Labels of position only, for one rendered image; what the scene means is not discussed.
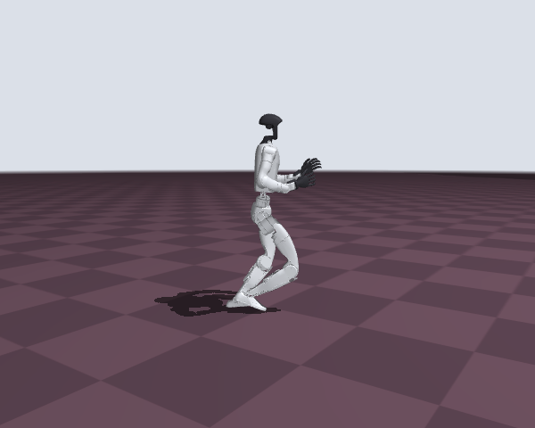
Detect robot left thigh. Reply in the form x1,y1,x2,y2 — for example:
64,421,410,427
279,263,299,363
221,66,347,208
256,230,276,270

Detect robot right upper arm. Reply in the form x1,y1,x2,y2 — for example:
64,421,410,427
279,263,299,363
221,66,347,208
256,145,276,189

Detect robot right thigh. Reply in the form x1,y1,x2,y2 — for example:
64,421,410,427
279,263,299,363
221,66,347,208
257,213,299,277

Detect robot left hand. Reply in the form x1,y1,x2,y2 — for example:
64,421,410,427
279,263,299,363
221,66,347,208
293,158,322,177

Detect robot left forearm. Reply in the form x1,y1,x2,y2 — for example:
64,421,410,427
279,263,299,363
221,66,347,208
276,173,301,184

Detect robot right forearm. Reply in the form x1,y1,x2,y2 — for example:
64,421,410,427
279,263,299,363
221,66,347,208
261,177,296,193

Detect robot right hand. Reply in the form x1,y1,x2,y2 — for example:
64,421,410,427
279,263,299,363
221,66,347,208
287,169,316,191

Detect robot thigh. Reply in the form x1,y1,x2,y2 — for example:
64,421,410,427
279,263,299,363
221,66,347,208
257,213,299,277
256,230,276,270

